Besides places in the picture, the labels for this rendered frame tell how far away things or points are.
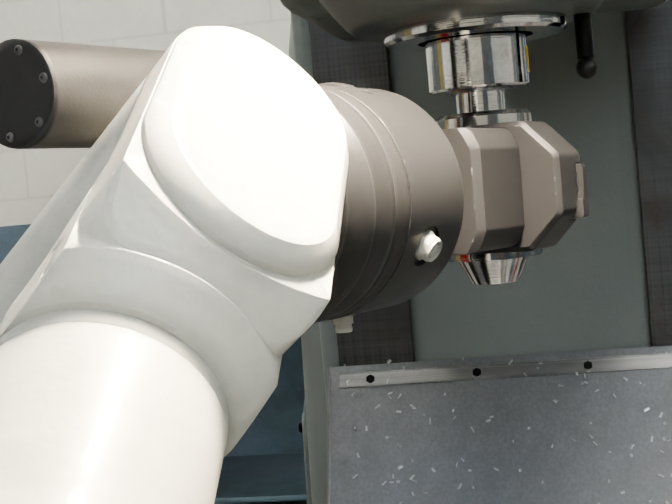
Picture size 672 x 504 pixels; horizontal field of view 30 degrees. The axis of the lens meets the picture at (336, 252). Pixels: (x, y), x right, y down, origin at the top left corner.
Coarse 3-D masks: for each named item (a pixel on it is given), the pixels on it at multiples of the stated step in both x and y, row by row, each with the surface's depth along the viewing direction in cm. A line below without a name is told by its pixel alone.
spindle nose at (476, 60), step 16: (480, 32) 57; (496, 32) 57; (512, 32) 57; (432, 48) 58; (448, 48) 57; (464, 48) 57; (480, 48) 57; (496, 48) 57; (512, 48) 57; (432, 64) 58; (448, 64) 57; (464, 64) 57; (480, 64) 57; (496, 64) 57; (512, 64) 57; (432, 80) 58; (448, 80) 57; (464, 80) 57; (480, 80) 57; (496, 80) 57; (512, 80) 57; (528, 80) 58
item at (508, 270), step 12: (468, 264) 59; (480, 264) 58; (492, 264) 58; (504, 264) 58; (516, 264) 58; (468, 276) 60; (480, 276) 59; (492, 276) 58; (504, 276) 58; (516, 276) 59
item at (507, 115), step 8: (472, 112) 57; (480, 112) 57; (488, 112) 57; (496, 112) 57; (504, 112) 57; (512, 112) 57; (520, 112) 58; (528, 112) 58; (440, 120) 58; (448, 120) 58; (456, 120) 57; (464, 120) 57; (472, 120) 57; (480, 120) 57; (488, 120) 57; (496, 120) 57; (504, 120) 57; (512, 120) 57; (520, 120) 58; (528, 120) 58; (448, 128) 58
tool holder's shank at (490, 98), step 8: (480, 88) 58; (488, 88) 58; (496, 88) 58; (504, 88) 58; (512, 88) 59; (456, 96) 59; (464, 96) 58; (472, 96) 58; (480, 96) 58; (488, 96) 58; (496, 96) 58; (504, 96) 59; (456, 104) 59; (464, 104) 58; (472, 104) 58; (480, 104) 58; (488, 104) 58; (496, 104) 58; (504, 104) 59; (464, 112) 59
